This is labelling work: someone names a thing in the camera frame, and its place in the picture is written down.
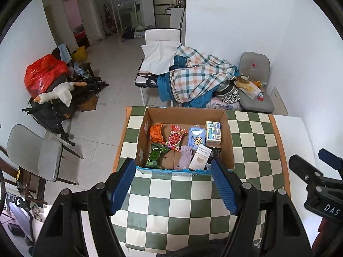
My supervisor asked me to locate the white box with yellow print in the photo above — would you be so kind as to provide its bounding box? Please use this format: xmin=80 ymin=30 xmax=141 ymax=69
xmin=236 ymin=82 xmax=262 ymax=99

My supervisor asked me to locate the red plastic bag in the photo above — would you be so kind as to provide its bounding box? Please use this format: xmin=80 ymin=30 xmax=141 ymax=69
xmin=25 ymin=54 xmax=70 ymax=97

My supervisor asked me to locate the light blue cloth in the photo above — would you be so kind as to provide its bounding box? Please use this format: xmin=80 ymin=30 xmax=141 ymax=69
xmin=57 ymin=43 xmax=72 ymax=63

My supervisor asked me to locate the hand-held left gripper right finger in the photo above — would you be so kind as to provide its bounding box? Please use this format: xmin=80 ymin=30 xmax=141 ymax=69
xmin=211 ymin=157 xmax=314 ymax=257

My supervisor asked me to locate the white packet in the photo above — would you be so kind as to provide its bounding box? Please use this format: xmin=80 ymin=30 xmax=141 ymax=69
xmin=188 ymin=144 xmax=212 ymax=171

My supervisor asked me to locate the white sheet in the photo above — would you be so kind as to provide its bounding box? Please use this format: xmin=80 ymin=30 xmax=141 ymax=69
xmin=141 ymin=41 xmax=183 ymax=74

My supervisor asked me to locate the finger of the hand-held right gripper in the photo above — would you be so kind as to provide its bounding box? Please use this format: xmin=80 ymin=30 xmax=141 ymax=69
xmin=289 ymin=154 xmax=325 ymax=190
xmin=318 ymin=148 xmax=343 ymax=170

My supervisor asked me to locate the white cabinet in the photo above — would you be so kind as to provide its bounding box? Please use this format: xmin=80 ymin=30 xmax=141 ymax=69
xmin=165 ymin=7 xmax=186 ymax=30

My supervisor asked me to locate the grey padded chair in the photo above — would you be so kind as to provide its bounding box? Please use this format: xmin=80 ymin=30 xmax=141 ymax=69
xmin=238 ymin=52 xmax=274 ymax=113

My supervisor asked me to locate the blue star-print tissue pack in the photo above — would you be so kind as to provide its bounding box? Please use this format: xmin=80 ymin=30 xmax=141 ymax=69
xmin=188 ymin=125 xmax=206 ymax=147

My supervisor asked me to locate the grey wooden-framed chair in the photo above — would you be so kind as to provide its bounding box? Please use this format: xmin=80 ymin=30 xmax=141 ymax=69
xmin=0 ymin=124 xmax=80 ymax=186

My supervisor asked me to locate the white plush goose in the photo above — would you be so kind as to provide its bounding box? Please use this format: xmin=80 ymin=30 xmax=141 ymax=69
xmin=33 ymin=82 xmax=87 ymax=106

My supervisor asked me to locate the dark patterned cloth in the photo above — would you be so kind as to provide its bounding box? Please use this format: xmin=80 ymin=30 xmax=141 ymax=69
xmin=214 ymin=82 xmax=240 ymax=103

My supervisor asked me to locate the plaid blanket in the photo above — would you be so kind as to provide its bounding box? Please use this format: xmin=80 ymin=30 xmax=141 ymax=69
xmin=157 ymin=45 xmax=239 ymax=110

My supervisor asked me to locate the pink cloth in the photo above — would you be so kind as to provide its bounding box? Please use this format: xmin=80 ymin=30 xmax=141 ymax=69
xmin=210 ymin=99 xmax=242 ymax=111

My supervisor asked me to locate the red snack packet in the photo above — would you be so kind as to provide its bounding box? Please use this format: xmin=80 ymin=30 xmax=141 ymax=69
xmin=168 ymin=124 xmax=189 ymax=150

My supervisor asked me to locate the dark wooden stand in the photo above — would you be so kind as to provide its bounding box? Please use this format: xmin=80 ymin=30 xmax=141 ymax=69
xmin=0 ymin=158 xmax=47 ymax=206

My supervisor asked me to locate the white folding chair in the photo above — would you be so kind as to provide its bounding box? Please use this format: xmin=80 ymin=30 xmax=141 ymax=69
xmin=135 ymin=28 xmax=183 ymax=107

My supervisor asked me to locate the black snack packet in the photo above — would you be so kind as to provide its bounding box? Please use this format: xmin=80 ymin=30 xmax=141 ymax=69
xmin=207 ymin=147 xmax=222 ymax=166

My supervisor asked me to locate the white and blue tissue pack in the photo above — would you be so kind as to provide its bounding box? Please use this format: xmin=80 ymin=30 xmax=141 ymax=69
xmin=205 ymin=121 xmax=222 ymax=143

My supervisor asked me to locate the green checkered tablecloth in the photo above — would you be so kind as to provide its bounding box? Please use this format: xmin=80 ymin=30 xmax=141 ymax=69
xmin=113 ymin=106 xmax=291 ymax=257

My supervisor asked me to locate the orange snack packet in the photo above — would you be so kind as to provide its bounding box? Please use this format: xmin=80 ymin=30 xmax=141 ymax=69
xmin=149 ymin=123 xmax=164 ymax=143

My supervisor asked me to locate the pink plush toy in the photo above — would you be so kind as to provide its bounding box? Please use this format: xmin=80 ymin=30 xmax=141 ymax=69
xmin=174 ymin=145 xmax=193 ymax=171

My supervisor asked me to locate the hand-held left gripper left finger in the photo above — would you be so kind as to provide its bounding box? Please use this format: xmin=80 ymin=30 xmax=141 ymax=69
xmin=32 ymin=157 xmax=136 ymax=257

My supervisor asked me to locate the small brown cardboard box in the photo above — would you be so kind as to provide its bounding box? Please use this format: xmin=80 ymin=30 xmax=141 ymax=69
xmin=78 ymin=95 xmax=98 ymax=111

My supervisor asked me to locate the green snack packet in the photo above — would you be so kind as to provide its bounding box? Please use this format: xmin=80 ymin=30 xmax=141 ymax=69
xmin=145 ymin=142 xmax=170 ymax=170

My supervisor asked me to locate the yellow bag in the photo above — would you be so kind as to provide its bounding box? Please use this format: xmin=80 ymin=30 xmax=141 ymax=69
xmin=72 ymin=46 xmax=87 ymax=62

